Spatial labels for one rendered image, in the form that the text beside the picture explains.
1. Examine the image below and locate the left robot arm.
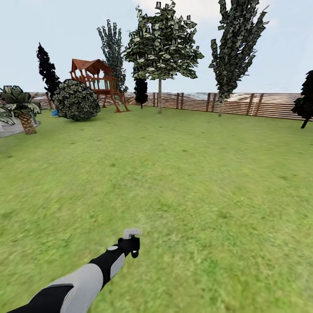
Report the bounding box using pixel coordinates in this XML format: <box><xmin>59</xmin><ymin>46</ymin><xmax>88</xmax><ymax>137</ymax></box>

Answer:
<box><xmin>8</xmin><ymin>228</ymin><xmax>143</xmax><ymax>313</ymax></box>

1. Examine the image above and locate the pesticide atomizer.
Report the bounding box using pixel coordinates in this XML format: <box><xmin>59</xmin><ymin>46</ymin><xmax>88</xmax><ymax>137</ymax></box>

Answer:
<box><xmin>130</xmin><ymin>251</ymin><xmax>139</xmax><ymax>258</ymax></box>

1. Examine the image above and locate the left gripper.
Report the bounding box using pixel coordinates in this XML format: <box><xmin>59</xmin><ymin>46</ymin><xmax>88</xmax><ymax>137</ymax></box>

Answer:
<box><xmin>118</xmin><ymin>237</ymin><xmax>140</xmax><ymax>253</ymax></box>

